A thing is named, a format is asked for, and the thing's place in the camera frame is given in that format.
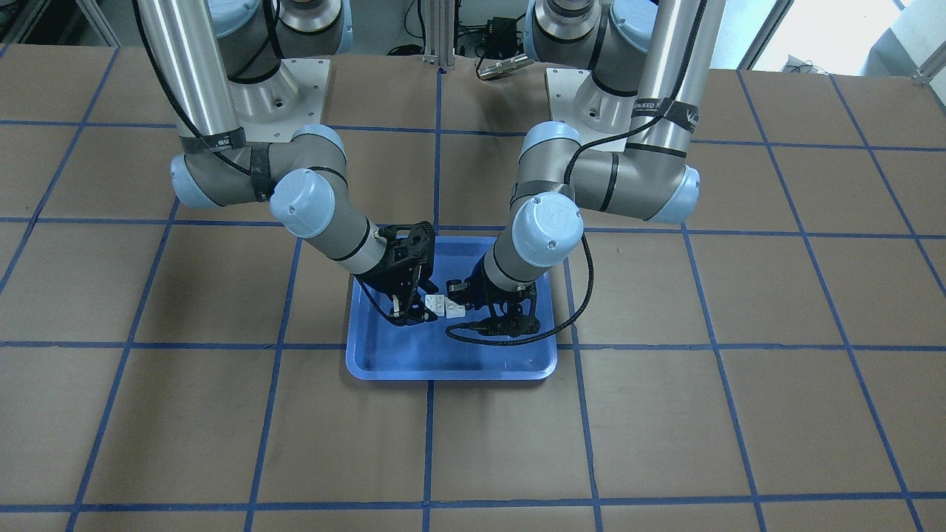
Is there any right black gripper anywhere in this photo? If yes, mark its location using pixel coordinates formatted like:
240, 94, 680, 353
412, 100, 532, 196
355, 221, 440, 327

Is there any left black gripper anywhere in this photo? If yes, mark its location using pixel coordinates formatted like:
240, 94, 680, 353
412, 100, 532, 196
445, 262, 541, 341

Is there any white block with studs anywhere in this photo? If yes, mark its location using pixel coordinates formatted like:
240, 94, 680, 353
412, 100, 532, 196
445, 299, 466, 319

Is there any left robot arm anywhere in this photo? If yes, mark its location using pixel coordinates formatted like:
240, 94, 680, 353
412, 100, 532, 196
445, 1, 724, 347

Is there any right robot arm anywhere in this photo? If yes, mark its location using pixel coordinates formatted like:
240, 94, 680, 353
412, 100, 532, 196
132, 1, 437, 327

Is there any blue plastic tray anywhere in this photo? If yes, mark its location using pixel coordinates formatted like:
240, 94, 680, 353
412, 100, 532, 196
345, 236, 558, 381

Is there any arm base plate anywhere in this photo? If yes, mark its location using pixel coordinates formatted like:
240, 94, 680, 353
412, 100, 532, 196
546, 67, 636, 143
228, 58, 331, 139

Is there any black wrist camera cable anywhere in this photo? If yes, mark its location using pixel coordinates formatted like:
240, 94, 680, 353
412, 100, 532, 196
445, 96, 699, 347

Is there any aluminium frame post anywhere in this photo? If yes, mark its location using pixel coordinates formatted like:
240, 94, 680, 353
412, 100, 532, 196
417, 1, 458, 73

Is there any black cable bundle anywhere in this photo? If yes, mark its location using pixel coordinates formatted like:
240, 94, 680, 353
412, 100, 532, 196
388, 18, 529, 60

